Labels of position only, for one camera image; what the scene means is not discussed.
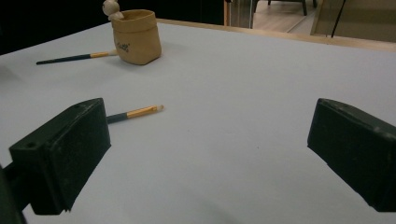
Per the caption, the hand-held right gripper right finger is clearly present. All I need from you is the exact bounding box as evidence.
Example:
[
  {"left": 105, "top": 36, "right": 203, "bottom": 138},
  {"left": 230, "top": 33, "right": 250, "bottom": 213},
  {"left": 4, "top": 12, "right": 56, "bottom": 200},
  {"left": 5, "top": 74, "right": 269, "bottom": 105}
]
[{"left": 306, "top": 97, "right": 396, "bottom": 213}]

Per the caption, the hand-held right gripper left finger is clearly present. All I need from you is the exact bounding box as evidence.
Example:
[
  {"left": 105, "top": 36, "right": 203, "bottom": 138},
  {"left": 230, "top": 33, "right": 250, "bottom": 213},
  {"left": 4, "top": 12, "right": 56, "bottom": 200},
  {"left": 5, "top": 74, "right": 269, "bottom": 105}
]
[{"left": 8, "top": 97, "right": 112, "bottom": 217}]

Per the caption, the tan paper pouch holder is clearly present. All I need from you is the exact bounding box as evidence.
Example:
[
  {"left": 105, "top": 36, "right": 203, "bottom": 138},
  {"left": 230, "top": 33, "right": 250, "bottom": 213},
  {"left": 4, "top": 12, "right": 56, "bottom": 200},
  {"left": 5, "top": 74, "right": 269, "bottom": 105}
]
[{"left": 110, "top": 8, "right": 163, "bottom": 66}]

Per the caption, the white table cover board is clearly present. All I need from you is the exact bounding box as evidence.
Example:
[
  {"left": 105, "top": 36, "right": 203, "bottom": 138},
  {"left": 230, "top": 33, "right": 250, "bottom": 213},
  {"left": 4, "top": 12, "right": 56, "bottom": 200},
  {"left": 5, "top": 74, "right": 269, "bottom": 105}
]
[{"left": 0, "top": 21, "right": 396, "bottom": 224}]

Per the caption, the small wooden doll figure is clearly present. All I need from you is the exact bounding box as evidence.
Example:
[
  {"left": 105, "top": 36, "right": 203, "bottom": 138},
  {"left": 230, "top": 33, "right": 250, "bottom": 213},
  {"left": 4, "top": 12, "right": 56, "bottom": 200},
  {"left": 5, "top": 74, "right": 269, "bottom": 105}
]
[{"left": 102, "top": 0, "right": 125, "bottom": 21}]

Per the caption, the black hanging cable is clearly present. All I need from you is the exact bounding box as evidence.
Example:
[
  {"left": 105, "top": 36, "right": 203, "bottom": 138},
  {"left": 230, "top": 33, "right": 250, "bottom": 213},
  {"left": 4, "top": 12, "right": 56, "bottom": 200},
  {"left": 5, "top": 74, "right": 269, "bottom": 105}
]
[{"left": 330, "top": 0, "right": 347, "bottom": 38}]

